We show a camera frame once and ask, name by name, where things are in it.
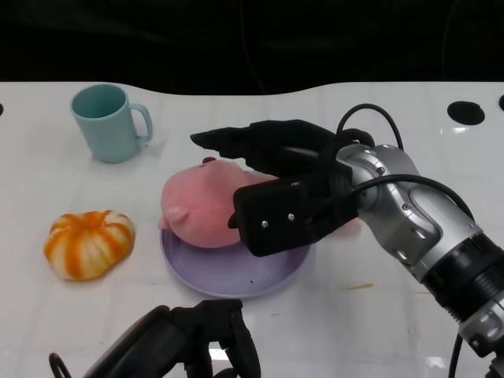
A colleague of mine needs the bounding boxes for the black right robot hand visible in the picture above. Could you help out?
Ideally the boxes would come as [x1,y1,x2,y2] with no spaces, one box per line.
[190,119,371,242]

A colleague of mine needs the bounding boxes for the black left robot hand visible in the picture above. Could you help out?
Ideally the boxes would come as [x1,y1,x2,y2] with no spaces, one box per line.
[82,298,261,378]

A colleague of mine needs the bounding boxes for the pink plush doll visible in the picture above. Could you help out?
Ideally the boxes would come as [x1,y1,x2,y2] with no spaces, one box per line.
[157,156,359,250]

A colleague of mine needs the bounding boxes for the purple plastic plate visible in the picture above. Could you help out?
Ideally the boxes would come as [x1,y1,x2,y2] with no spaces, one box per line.
[159,226,316,298]

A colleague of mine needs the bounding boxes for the orange white pumpkin toy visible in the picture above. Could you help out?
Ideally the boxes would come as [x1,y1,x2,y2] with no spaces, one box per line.
[43,210,136,281]

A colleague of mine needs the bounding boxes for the teal plastic mug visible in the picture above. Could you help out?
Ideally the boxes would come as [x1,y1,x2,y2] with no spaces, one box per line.
[70,84,154,165]

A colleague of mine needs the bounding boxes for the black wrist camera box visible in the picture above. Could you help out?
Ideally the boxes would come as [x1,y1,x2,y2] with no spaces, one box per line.
[232,176,317,258]

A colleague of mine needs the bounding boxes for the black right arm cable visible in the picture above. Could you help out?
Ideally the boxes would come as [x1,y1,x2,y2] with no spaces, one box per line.
[448,333,464,378]
[336,103,403,153]
[352,174,476,228]

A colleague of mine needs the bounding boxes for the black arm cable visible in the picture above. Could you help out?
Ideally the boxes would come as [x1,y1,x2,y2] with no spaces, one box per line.
[352,174,476,228]
[48,352,70,378]
[336,103,403,153]
[448,333,464,378]

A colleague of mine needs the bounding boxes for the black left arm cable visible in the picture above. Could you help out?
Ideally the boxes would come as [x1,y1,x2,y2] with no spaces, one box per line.
[48,352,70,378]

